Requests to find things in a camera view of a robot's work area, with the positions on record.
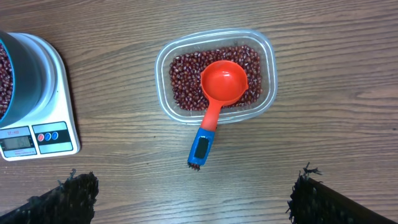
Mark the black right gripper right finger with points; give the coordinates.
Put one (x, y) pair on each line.
(311, 202)

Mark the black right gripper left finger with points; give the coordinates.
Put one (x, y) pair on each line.
(71, 202)

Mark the orange scoop with blue handle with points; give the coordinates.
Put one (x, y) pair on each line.
(223, 83)

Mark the white digital kitchen scale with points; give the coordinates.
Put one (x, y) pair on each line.
(49, 129)

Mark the blue metal bowl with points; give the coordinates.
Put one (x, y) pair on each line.
(26, 79)

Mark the red beans in bowl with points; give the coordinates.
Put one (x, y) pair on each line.
(6, 87)

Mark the red beans in container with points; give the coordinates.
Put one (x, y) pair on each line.
(185, 77)

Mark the clear plastic container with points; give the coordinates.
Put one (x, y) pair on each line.
(212, 39)

